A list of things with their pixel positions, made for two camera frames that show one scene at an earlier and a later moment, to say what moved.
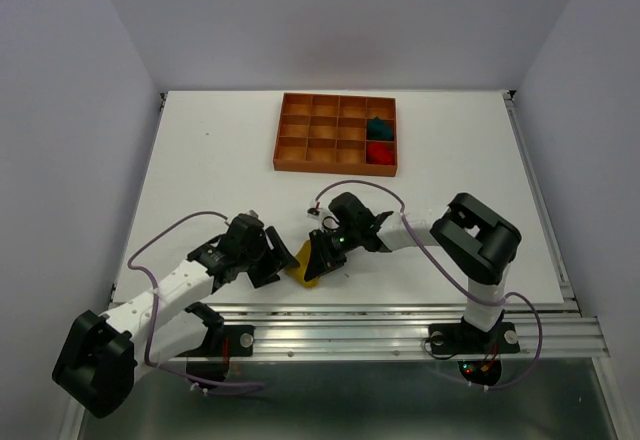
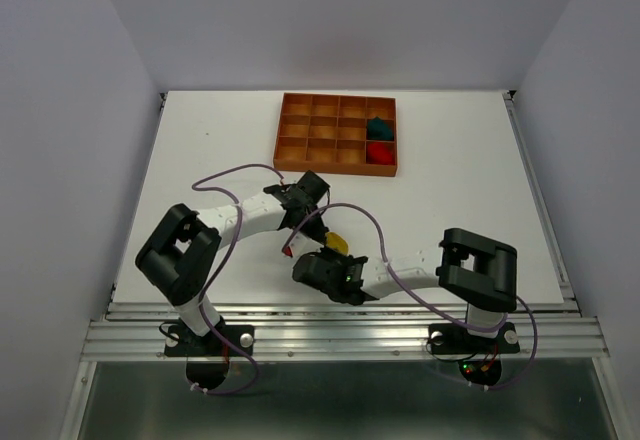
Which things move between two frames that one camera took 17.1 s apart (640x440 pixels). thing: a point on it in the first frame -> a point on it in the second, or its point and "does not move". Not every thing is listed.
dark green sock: x=380 y=129 does not move
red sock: x=380 y=153 does not move
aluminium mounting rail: x=547 y=330 does not move
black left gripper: x=276 y=258 -> x=318 y=232
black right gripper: x=322 y=259 -> x=322 y=252
